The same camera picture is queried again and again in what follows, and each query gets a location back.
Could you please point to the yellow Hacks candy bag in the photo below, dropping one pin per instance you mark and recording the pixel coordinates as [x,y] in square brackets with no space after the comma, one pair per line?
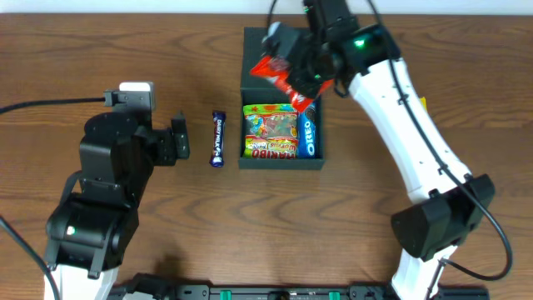
[423,102]

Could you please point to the red Hacks candy bag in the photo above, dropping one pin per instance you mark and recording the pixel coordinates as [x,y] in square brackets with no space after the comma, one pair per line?
[283,81]

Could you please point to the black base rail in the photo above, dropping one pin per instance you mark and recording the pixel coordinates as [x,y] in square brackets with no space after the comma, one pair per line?
[151,287]

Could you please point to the blue Oreo cookie pack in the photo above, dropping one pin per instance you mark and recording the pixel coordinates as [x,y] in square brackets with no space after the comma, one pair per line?
[307,133]

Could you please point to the green Haribo gummy bag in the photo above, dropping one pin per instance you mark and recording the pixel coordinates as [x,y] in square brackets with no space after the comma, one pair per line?
[270,131]

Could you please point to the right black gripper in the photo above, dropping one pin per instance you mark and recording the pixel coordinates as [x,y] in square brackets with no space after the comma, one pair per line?
[306,77]

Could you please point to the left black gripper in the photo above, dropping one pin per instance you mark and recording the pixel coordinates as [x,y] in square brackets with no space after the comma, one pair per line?
[167,146]

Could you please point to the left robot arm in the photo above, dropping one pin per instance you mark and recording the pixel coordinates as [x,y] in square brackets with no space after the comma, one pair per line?
[89,231]

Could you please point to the Dairy Milk chocolate bar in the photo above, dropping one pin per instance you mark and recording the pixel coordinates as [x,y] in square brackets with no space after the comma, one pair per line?
[219,121]

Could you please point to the dark green gift box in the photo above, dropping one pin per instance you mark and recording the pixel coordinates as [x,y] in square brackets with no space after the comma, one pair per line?
[255,90]

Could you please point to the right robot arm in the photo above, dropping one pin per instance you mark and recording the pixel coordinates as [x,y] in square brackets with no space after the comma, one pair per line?
[447,201]

